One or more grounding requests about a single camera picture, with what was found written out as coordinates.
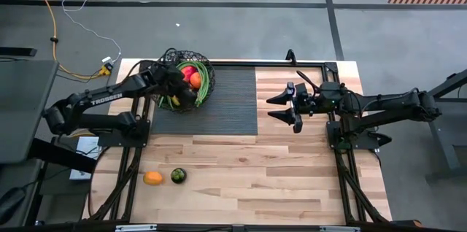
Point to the green long beans bunch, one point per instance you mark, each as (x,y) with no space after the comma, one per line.
(204,82)

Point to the yellow plug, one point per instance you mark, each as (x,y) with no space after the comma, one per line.
(106,69)

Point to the dark green round fruit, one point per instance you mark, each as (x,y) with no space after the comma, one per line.
(178,176)

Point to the black flat bar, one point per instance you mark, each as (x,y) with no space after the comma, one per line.
(18,52)

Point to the black desk beam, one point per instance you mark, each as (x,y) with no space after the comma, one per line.
(62,155)

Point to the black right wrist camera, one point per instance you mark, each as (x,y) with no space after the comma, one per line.
(302,91)

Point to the dark grey woven placemat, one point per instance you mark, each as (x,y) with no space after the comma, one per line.
(230,115)

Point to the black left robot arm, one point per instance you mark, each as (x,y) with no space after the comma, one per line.
(106,97)

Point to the black clamp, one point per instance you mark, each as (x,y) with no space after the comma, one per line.
(291,57)

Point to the yellow banana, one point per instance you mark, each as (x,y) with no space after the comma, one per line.
(176,100)

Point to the grey metal stand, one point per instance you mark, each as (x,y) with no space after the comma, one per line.
(441,126)

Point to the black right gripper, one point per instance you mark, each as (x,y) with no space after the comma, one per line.
(310,108)

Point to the black rounded object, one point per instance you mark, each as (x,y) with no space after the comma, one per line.
(11,206)

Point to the red orange mango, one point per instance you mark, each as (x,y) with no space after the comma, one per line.
(188,72)

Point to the black table frame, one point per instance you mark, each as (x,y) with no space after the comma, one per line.
(200,229)

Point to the grey side desk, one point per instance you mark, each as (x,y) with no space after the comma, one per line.
(22,115)

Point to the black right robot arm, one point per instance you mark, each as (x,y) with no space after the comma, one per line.
(394,104)

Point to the white plug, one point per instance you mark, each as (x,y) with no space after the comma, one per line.
(107,59)

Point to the white metal bracket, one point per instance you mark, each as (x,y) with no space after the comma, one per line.
(339,229)
(135,228)

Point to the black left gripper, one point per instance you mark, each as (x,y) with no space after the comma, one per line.
(168,79)

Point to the yellow orange lemon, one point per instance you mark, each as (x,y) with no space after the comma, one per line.
(153,178)

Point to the white box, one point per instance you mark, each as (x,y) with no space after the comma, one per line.
(85,148)

